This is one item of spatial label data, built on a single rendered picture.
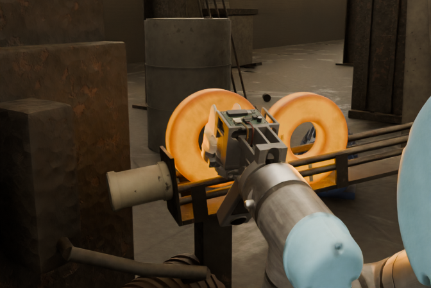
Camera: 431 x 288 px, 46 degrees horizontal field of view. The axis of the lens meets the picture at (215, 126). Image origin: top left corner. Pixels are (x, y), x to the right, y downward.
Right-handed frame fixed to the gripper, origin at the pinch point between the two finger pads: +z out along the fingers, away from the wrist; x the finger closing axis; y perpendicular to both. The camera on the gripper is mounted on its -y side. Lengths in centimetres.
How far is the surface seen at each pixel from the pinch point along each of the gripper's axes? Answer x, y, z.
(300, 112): -13.6, 2.3, -1.7
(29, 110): 26.9, 5.1, -1.0
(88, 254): 20.7, -13.3, -9.8
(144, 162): -33, -132, 201
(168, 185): 8.5, -6.4, -5.3
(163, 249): -16, -101, 86
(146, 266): 12.7, -16.2, -10.9
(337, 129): -20.5, -0.9, -2.6
